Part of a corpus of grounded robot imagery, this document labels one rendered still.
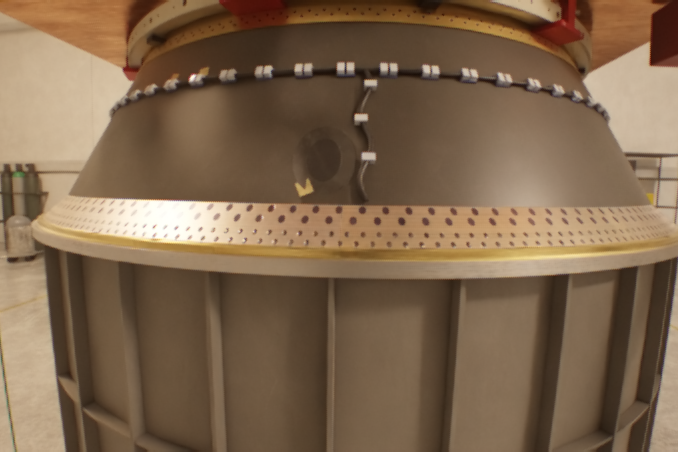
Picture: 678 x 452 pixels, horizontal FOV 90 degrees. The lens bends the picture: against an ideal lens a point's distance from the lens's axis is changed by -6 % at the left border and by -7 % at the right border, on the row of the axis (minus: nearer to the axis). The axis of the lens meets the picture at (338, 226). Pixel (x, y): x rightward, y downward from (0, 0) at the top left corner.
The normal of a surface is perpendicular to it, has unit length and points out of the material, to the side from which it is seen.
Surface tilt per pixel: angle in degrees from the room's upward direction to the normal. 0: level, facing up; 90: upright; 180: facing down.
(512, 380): 90
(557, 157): 62
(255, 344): 90
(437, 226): 43
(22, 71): 90
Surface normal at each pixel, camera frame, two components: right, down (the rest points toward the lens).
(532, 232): 0.17, -0.65
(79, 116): -0.07, 0.11
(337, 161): -0.07, -0.37
